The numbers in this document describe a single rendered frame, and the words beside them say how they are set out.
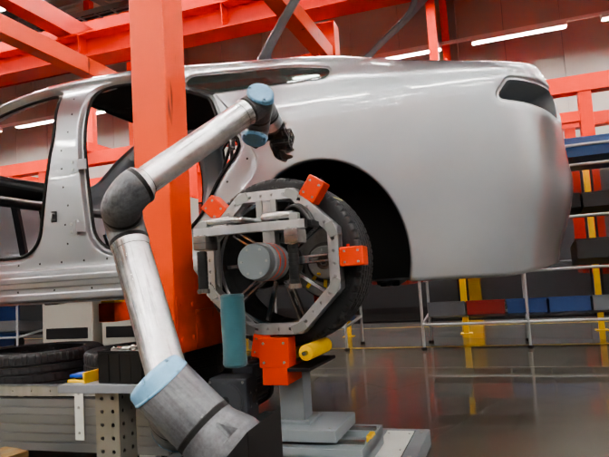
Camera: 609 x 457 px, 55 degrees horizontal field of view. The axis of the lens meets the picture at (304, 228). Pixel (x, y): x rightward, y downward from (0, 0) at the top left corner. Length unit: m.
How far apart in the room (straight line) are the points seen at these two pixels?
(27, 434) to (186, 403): 1.62
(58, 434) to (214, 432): 1.53
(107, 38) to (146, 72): 3.65
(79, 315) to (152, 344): 6.55
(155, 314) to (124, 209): 0.31
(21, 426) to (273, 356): 1.24
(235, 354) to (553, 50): 10.74
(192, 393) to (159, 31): 1.58
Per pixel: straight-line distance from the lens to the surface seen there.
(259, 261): 2.06
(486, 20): 12.53
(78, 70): 5.35
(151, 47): 2.54
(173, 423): 1.39
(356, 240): 2.19
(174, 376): 1.40
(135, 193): 1.71
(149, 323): 1.66
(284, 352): 2.19
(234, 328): 2.14
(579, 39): 12.37
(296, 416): 2.40
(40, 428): 2.88
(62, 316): 8.35
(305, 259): 2.26
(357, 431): 2.47
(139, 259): 1.74
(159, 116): 2.43
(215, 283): 2.30
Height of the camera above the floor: 0.78
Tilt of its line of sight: 5 degrees up
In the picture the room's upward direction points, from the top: 3 degrees counter-clockwise
